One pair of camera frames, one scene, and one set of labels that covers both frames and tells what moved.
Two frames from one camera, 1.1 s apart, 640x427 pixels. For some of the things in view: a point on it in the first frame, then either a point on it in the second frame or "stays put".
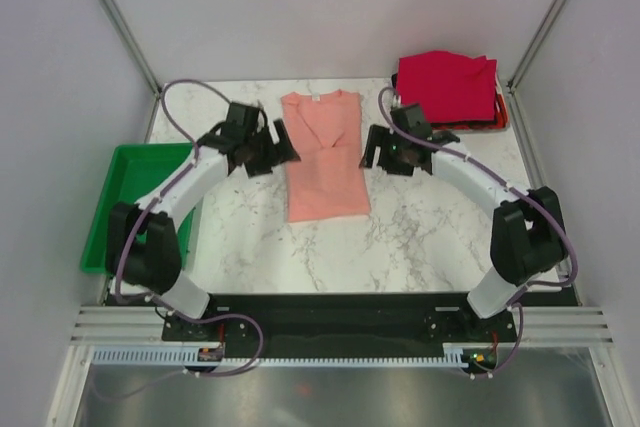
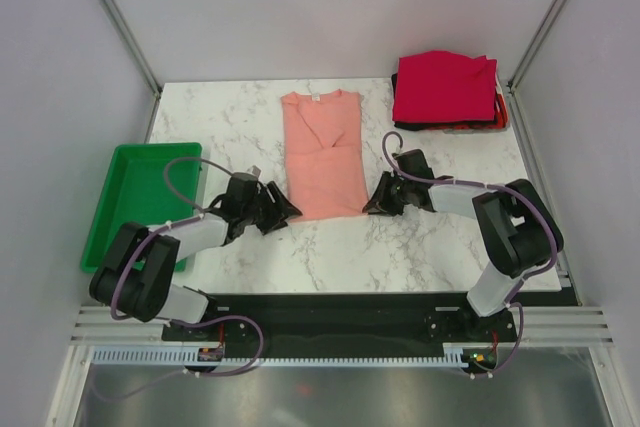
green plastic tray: (136, 171) stays put
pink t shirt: (325, 130) stays put
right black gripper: (377, 137) to (380, 203)
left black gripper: (257, 168) to (281, 205)
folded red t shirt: (448, 86) stays put
